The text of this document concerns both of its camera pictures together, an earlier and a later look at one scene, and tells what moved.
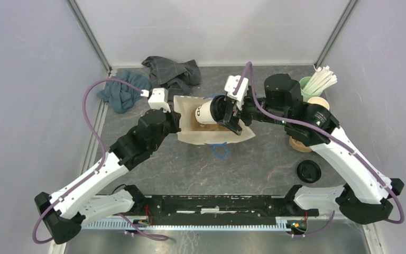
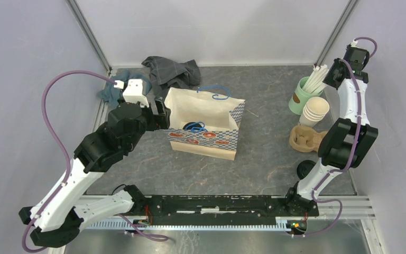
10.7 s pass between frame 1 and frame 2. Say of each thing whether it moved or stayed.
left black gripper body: moved
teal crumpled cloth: stayed
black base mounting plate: stayed
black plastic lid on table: stayed
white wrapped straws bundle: stayed
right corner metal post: stayed
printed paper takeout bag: moved
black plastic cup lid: moved
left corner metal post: stayed
